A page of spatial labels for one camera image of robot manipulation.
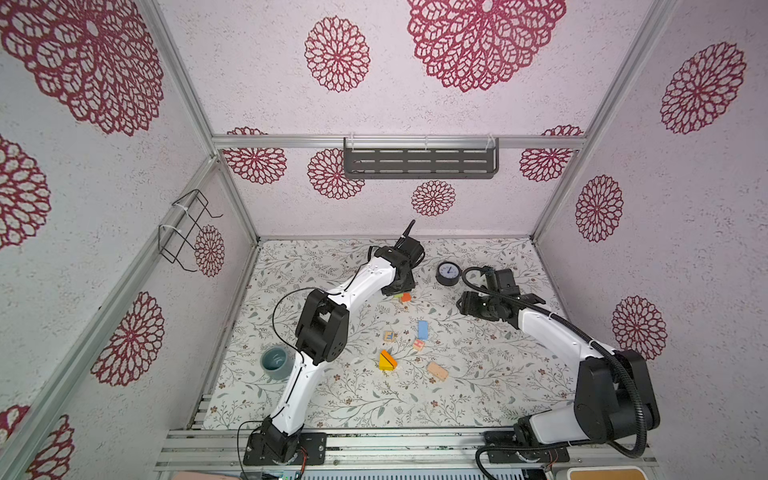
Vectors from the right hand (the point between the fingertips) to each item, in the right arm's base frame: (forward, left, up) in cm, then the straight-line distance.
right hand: (466, 300), depth 90 cm
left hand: (+5, +20, -3) cm, 21 cm away
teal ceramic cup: (-18, +55, -6) cm, 58 cm away
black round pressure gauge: (+16, +3, -7) cm, 18 cm away
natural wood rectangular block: (-18, +8, -10) cm, 22 cm away
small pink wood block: (-10, +14, -10) cm, 20 cm away
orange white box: (-41, -25, -6) cm, 49 cm away
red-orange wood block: (+5, +18, -7) cm, 20 cm away
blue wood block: (-5, +12, -10) cm, 16 cm away
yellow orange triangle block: (-17, +24, -8) cm, 30 cm away
